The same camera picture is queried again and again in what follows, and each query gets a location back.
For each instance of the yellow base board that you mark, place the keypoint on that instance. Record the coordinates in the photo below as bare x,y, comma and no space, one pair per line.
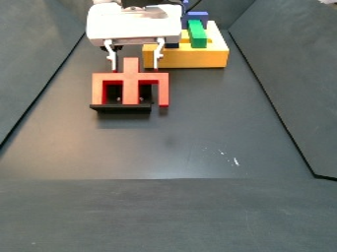
189,57

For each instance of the red E-shaped block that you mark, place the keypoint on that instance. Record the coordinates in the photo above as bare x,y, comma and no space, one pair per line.
130,78

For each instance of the blue bar block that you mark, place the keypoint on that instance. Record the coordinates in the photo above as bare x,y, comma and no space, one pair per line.
172,45

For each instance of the black angle bracket stand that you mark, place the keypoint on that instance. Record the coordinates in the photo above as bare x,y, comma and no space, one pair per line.
111,104

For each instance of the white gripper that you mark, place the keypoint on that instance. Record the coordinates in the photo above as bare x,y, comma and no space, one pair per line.
113,24

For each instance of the purple cross block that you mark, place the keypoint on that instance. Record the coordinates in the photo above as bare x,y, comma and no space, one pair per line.
196,15

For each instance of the green bar block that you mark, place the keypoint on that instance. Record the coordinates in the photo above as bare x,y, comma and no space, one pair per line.
198,36

